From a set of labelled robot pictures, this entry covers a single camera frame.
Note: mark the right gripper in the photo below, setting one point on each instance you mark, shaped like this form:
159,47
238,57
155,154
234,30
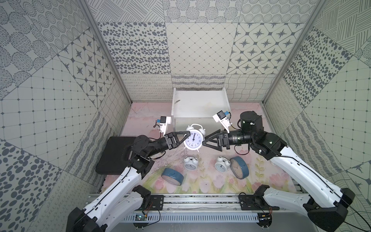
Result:
222,139

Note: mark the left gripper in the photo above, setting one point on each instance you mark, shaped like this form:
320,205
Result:
168,140

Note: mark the white twin-bell alarm clock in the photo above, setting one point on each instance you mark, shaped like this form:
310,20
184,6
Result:
190,163
197,134
222,164

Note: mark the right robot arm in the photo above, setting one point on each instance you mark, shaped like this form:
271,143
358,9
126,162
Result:
324,203

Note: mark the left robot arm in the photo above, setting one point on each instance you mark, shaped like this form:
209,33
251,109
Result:
105,220

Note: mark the white two-tier shelf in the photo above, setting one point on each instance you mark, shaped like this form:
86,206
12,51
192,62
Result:
189,107

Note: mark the blue round alarm clock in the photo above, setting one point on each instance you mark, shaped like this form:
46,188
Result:
239,167
172,176

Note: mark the black pad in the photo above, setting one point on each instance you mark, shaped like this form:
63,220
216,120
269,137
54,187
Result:
115,156

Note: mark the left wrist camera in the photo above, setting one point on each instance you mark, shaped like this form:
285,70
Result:
163,123

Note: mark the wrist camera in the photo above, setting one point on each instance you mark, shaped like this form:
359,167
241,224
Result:
223,118
163,123

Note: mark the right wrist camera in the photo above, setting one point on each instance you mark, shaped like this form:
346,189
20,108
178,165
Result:
223,118

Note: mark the aluminium mounting rail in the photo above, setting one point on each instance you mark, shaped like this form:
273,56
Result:
203,200

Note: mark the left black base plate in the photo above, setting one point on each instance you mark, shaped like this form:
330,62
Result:
152,203

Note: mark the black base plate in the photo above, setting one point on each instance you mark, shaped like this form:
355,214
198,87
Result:
152,203
251,202

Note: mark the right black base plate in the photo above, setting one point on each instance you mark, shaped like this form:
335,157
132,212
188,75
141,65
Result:
251,202

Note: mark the perforated cable duct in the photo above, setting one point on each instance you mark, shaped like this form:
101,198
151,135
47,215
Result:
191,217

